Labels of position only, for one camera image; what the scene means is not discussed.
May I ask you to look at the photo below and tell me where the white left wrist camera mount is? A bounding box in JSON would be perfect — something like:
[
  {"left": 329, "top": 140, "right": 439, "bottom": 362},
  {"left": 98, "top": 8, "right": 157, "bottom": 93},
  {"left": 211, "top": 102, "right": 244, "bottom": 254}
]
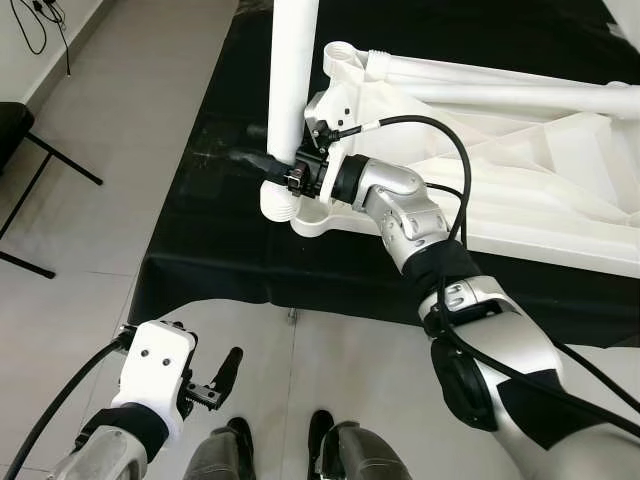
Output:
[{"left": 112, "top": 320, "right": 199, "bottom": 443}]

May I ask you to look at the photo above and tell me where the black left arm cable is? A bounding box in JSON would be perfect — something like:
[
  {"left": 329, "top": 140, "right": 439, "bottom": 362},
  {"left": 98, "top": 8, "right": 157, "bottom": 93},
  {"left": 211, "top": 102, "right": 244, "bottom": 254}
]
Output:
[{"left": 5, "top": 330, "right": 138, "bottom": 480}]

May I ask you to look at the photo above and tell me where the white plastic table leg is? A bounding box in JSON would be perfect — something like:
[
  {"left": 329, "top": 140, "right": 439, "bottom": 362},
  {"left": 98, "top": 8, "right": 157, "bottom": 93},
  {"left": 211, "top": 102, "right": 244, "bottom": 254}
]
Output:
[
  {"left": 257, "top": 0, "right": 321, "bottom": 221},
  {"left": 368, "top": 50, "right": 640, "bottom": 114}
]

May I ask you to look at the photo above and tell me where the black tablecloth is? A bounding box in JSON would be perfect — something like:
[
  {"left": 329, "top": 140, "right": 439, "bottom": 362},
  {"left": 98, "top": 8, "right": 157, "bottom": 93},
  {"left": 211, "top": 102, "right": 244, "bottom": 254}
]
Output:
[{"left": 130, "top": 0, "right": 640, "bottom": 348}]

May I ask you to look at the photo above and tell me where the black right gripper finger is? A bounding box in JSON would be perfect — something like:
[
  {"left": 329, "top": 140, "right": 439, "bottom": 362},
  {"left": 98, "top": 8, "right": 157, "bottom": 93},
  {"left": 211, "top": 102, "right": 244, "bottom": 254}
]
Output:
[{"left": 230, "top": 148, "right": 296, "bottom": 181}]

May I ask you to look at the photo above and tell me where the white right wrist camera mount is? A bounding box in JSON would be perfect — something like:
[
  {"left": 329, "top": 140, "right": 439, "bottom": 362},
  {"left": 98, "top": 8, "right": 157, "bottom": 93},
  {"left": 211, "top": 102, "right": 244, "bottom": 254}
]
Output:
[{"left": 303, "top": 90, "right": 348, "bottom": 201}]

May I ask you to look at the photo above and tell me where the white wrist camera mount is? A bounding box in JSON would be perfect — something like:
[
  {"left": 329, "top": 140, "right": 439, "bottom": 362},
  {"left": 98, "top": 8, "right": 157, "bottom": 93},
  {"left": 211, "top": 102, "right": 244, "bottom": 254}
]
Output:
[
  {"left": 303, "top": 90, "right": 348, "bottom": 201},
  {"left": 112, "top": 320, "right": 199, "bottom": 443}
]

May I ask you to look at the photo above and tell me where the black wall cable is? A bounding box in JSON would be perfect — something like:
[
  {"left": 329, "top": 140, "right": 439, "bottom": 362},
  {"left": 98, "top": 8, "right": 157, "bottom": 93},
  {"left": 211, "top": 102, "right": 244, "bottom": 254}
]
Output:
[{"left": 15, "top": 0, "right": 73, "bottom": 77}]

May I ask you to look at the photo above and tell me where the black tripod stand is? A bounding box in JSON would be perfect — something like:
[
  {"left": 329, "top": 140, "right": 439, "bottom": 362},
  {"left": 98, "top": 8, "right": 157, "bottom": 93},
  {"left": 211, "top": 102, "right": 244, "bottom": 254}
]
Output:
[{"left": 0, "top": 100, "right": 104, "bottom": 280}]

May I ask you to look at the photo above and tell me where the white plastic table top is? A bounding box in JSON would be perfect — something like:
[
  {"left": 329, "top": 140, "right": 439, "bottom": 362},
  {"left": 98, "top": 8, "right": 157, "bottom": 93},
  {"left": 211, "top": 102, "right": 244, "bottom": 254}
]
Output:
[{"left": 290, "top": 40, "right": 640, "bottom": 281}]

